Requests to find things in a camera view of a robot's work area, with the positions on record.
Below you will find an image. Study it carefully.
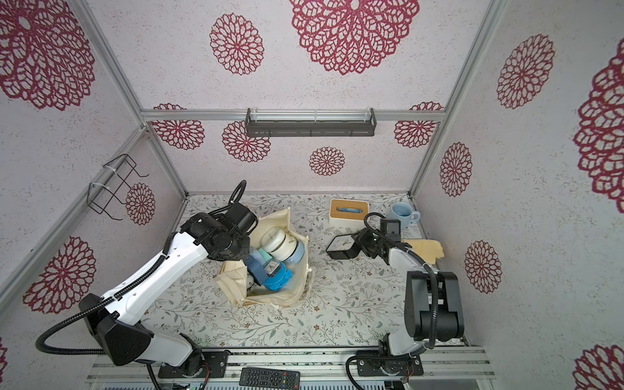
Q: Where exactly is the black remote control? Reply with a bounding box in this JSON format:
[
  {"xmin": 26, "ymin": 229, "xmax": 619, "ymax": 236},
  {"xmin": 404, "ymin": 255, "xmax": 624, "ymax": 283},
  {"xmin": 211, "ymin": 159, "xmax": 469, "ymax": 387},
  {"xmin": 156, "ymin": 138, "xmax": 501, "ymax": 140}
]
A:
[{"xmin": 239, "ymin": 367, "xmax": 301, "ymax": 390}]

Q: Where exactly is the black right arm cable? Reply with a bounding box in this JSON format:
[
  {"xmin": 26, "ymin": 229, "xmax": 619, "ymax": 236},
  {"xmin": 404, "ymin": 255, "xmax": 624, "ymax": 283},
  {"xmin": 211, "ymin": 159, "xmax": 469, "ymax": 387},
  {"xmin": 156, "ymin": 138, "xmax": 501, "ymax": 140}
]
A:
[{"xmin": 344, "ymin": 211, "xmax": 440, "ymax": 390}]

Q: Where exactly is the black square alarm clock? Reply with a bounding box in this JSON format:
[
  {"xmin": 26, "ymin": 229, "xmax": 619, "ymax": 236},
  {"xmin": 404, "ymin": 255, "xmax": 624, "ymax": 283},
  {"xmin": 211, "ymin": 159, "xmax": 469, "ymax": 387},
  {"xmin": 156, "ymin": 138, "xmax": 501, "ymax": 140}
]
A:
[{"xmin": 325, "ymin": 234, "xmax": 362, "ymax": 260}]

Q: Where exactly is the cream floral canvas bag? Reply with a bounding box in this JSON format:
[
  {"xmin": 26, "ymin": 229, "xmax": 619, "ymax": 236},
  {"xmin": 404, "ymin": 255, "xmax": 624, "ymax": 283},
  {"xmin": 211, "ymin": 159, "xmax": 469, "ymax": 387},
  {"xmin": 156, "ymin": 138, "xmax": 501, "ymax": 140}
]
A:
[{"xmin": 215, "ymin": 208, "xmax": 313, "ymax": 308}]

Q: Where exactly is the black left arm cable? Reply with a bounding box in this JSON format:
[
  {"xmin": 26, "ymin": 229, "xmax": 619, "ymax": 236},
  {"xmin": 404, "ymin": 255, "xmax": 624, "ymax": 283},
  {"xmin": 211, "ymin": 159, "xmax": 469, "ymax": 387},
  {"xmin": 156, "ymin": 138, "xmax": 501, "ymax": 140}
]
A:
[{"xmin": 35, "ymin": 179, "xmax": 247, "ymax": 356}]

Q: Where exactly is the white round alarm clock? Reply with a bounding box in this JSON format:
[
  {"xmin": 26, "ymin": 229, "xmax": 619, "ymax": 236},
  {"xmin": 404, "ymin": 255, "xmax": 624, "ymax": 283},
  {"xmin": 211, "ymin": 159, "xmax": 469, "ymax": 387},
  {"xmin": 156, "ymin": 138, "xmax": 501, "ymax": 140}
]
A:
[{"xmin": 261, "ymin": 227, "xmax": 298, "ymax": 262}]

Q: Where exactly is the light blue mug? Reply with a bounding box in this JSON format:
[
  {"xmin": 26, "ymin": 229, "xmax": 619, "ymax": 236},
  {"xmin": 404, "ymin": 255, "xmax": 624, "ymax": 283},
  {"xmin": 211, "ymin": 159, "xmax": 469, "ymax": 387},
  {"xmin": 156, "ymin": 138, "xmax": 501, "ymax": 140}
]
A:
[{"xmin": 386, "ymin": 201, "xmax": 421, "ymax": 230}]

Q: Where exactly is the black wire wall rack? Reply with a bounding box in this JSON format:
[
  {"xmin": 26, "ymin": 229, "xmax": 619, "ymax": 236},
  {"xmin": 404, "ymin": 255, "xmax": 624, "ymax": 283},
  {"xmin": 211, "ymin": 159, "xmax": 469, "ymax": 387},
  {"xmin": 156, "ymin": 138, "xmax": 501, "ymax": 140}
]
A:
[{"xmin": 85, "ymin": 154, "xmax": 149, "ymax": 221}]

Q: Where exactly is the blue square alarm clock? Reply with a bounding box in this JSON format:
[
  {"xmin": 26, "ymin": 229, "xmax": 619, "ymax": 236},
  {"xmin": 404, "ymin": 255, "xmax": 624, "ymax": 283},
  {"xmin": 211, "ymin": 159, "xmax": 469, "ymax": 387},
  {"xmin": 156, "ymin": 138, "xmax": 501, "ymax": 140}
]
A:
[{"xmin": 244, "ymin": 247, "xmax": 281, "ymax": 285}]

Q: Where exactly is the black wall shelf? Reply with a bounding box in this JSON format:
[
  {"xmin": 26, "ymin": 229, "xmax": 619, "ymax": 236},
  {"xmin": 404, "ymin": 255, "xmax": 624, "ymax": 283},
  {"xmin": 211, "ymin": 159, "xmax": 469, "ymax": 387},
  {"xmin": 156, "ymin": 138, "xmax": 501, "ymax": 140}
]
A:
[{"xmin": 244, "ymin": 109, "xmax": 378, "ymax": 138}]

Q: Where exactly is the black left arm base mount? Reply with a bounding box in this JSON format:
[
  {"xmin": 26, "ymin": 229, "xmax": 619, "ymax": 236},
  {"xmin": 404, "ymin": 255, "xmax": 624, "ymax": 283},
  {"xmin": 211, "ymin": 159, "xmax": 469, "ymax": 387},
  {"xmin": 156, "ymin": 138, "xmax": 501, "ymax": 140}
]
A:
[{"xmin": 158, "ymin": 349, "xmax": 231, "ymax": 379}]

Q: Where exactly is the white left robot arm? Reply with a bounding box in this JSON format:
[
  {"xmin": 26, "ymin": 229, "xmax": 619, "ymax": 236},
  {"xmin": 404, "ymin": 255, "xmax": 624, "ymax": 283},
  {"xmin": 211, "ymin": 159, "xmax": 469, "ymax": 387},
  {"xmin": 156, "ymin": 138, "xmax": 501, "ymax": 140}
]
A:
[{"xmin": 79, "ymin": 202, "xmax": 258, "ymax": 367}]

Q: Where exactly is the aluminium front rail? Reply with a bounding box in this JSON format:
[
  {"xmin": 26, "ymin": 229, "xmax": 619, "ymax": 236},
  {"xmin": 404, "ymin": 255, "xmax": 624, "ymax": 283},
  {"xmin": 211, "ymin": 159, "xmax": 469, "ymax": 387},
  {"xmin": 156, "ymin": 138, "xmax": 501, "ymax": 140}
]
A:
[{"xmin": 84, "ymin": 345, "xmax": 496, "ymax": 390}]

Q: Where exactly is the yellow cloth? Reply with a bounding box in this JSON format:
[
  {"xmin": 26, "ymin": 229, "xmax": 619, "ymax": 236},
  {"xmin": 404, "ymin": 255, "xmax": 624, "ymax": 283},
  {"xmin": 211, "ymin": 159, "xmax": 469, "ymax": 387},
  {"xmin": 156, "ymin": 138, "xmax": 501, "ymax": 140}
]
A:
[{"xmin": 403, "ymin": 239, "xmax": 445, "ymax": 265}]

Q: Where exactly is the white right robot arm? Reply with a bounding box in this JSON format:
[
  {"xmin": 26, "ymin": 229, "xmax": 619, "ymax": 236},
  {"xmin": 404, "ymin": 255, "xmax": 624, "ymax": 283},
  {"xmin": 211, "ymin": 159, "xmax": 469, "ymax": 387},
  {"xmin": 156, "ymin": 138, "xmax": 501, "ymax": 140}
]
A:
[{"xmin": 354, "ymin": 212, "xmax": 465, "ymax": 358}]

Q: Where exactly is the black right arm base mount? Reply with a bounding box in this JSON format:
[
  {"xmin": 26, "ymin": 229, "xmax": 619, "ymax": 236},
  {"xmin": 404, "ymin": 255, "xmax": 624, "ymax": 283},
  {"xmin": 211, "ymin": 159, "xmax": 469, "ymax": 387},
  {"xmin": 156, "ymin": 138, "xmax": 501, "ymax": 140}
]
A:
[{"xmin": 356, "ymin": 350, "xmax": 424, "ymax": 377}]

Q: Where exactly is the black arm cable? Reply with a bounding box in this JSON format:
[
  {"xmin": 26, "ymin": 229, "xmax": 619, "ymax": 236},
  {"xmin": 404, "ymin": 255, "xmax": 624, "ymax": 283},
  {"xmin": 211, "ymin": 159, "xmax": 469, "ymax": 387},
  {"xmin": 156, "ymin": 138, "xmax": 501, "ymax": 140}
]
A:
[
  {"xmin": 35, "ymin": 179, "xmax": 247, "ymax": 356},
  {"xmin": 344, "ymin": 211, "xmax": 440, "ymax": 390}
]

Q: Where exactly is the white wooden-top tissue box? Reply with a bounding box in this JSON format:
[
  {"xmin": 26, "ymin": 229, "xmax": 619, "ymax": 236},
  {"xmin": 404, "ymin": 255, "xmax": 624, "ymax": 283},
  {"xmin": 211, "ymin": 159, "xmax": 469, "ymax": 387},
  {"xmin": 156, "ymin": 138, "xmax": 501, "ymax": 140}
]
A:
[{"xmin": 328, "ymin": 198, "xmax": 370, "ymax": 229}]

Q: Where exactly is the blue round alarm clock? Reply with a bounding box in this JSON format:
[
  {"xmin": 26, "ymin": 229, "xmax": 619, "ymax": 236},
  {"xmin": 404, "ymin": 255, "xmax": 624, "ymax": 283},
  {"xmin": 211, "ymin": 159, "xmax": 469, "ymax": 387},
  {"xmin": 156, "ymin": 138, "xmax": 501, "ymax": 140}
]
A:
[{"xmin": 264, "ymin": 268, "xmax": 293, "ymax": 292}]

